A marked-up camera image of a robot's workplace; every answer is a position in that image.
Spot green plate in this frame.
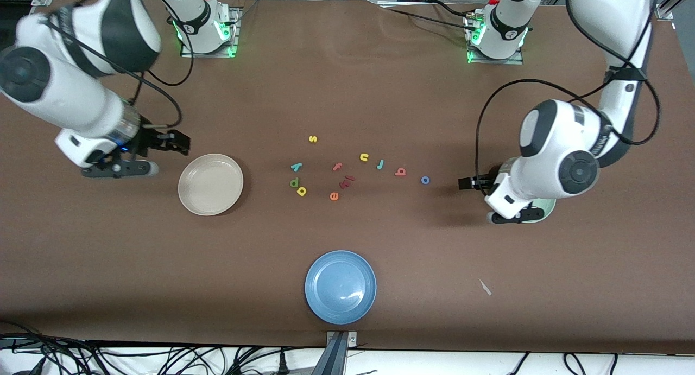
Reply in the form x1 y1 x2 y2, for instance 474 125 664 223
529 198 557 222

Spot beige brown plate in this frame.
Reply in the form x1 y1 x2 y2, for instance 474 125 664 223
178 154 244 217

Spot brown table cover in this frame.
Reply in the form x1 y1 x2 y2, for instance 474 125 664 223
0 0 695 354

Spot blue plate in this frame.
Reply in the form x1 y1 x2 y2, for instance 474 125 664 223
305 250 377 325

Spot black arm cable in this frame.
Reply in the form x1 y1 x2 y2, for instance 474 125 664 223
475 0 661 181
49 6 195 130

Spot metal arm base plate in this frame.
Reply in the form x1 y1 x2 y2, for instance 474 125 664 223
467 14 525 65
181 6 240 58

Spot thin black cable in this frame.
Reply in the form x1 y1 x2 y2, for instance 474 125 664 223
377 0 474 29

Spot black cable loop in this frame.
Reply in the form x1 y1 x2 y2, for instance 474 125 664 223
562 352 620 375

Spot tangled black cables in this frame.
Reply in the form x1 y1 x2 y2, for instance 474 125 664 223
0 321 326 375

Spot metal camera stand bracket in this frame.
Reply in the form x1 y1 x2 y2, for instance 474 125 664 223
325 330 359 375

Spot aluminium frame corner bracket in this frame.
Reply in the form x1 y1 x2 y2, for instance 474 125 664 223
654 0 679 22

